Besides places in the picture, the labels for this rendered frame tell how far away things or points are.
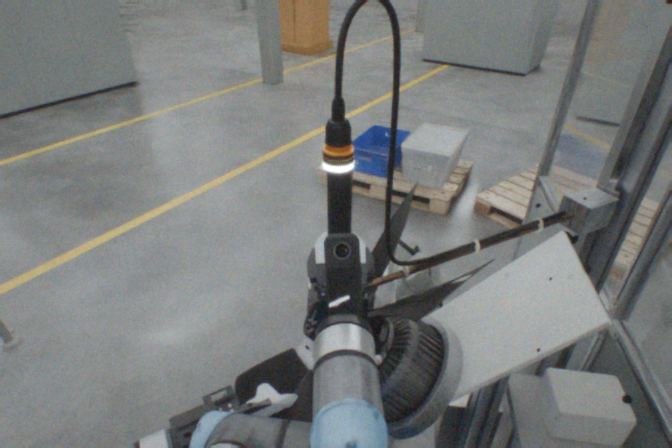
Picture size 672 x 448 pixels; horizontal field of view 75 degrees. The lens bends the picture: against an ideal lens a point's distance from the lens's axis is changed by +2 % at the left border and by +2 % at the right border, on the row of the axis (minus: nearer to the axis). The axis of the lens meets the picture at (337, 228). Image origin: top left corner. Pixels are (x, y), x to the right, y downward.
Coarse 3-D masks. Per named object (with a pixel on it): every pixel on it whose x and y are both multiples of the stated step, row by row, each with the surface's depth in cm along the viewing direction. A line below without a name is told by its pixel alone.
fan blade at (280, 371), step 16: (288, 352) 97; (256, 368) 103; (272, 368) 99; (288, 368) 96; (304, 368) 95; (240, 384) 105; (256, 384) 101; (272, 384) 98; (288, 384) 96; (240, 400) 103
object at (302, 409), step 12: (312, 372) 81; (300, 384) 80; (312, 384) 79; (300, 396) 78; (312, 396) 78; (288, 408) 77; (300, 408) 76; (312, 408) 76; (300, 420) 75; (312, 420) 74
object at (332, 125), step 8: (336, 104) 55; (344, 104) 55; (336, 112) 55; (344, 112) 56; (328, 120) 57; (336, 120) 56; (344, 120) 56; (328, 128) 56; (336, 128) 56; (344, 128) 56; (328, 136) 57; (336, 136) 56; (344, 136) 56; (328, 144) 57; (336, 144) 57; (344, 144) 57
